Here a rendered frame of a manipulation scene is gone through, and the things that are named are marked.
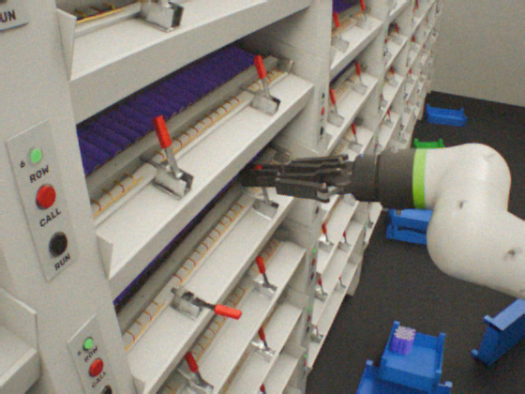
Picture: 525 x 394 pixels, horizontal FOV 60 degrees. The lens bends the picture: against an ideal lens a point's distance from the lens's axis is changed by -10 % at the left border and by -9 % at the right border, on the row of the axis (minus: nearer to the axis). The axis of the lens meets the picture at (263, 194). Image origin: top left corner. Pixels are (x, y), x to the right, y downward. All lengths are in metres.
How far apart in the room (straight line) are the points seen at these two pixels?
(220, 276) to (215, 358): 0.19
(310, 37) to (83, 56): 0.58
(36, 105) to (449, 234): 0.46
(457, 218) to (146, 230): 0.36
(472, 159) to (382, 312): 1.42
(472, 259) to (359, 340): 1.37
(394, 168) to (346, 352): 1.25
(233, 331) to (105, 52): 0.62
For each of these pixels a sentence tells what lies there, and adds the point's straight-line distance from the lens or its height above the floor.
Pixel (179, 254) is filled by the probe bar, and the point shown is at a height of 0.98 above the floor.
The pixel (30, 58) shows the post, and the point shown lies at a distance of 0.36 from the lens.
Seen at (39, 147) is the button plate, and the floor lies 1.28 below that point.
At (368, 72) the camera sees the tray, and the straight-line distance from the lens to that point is 1.66.
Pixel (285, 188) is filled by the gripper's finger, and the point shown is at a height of 1.02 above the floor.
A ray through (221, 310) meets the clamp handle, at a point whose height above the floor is 0.96.
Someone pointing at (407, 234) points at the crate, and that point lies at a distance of 2.46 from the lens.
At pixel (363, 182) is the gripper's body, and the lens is 0.75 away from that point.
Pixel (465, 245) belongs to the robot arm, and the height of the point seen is 1.08.
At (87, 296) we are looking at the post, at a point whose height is 1.13.
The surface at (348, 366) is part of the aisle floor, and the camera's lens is 1.86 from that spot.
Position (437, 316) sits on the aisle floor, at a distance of 2.11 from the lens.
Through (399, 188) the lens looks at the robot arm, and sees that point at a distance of 0.73.
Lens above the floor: 1.42
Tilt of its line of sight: 31 degrees down
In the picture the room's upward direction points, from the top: straight up
